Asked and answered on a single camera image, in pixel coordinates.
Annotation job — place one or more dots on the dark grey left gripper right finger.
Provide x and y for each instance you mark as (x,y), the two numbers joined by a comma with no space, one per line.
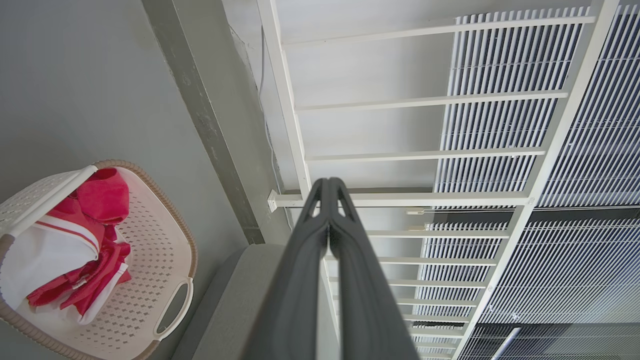
(367,300)

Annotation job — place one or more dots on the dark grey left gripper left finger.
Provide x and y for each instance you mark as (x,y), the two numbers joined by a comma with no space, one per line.
(292,295)

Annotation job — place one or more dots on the white perforated laundry basket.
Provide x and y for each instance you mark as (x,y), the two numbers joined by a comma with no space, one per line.
(142,260)

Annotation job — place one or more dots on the white window blinds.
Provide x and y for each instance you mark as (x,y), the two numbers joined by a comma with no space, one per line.
(565,200)

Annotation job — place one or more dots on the red and white garment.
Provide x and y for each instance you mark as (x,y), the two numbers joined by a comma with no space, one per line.
(75,245)

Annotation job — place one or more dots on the white metal railing frame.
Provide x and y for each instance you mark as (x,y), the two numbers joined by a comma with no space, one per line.
(400,150)

